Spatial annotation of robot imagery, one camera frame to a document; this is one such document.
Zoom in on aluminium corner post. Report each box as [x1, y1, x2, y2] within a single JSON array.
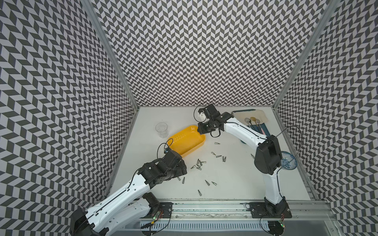
[[272, 0, 341, 111], [80, 0, 139, 111]]

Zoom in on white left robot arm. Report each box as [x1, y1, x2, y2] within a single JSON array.
[[69, 149, 187, 236]]

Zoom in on aluminium corner post left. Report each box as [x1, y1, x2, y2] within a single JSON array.
[[80, 0, 139, 111]]

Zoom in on gold spoon green handle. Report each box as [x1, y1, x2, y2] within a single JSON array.
[[250, 117, 260, 132]]

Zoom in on teal plastic tray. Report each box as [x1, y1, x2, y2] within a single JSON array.
[[231, 109, 271, 136]]

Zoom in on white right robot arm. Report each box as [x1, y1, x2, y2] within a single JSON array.
[[197, 104, 287, 218]]

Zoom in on pink handled spoon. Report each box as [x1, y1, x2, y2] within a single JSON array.
[[255, 118, 266, 136]]

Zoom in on clear plastic cup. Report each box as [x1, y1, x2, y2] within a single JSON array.
[[155, 123, 168, 138]]

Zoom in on blue patterned bowl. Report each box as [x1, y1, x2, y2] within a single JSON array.
[[281, 151, 298, 170]]

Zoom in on white handled spoon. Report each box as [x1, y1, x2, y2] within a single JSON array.
[[244, 118, 253, 129]]

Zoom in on yellow plastic storage box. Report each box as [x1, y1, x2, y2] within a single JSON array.
[[168, 125, 206, 158]]

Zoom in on aluminium corner post right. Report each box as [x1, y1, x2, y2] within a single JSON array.
[[272, 0, 341, 111]]

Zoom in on beige folded cloth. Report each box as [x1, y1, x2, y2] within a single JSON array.
[[232, 109, 269, 125]]

